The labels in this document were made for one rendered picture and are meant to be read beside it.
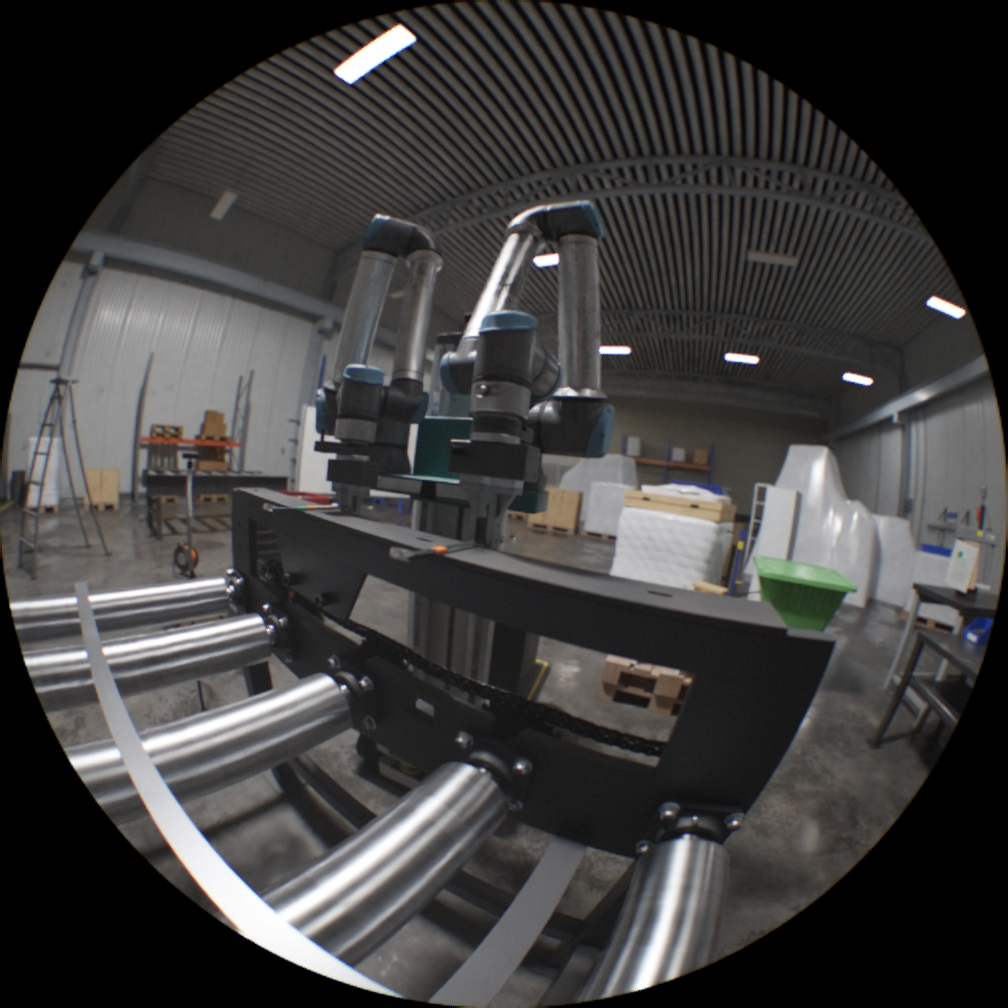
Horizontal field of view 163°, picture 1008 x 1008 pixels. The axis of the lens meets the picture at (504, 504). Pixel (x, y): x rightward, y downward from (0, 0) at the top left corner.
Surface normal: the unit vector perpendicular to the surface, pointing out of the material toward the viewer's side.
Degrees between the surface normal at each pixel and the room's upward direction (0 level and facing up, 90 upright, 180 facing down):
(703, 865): 3
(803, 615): 101
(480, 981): 0
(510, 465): 90
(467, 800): 25
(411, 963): 0
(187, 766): 54
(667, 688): 90
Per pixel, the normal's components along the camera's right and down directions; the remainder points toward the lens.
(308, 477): 0.59, 0.14
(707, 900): 0.32, -0.93
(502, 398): 0.09, 0.11
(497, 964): 0.11, -0.99
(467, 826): 0.67, -0.64
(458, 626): -0.33, 0.04
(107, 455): 0.87, 0.14
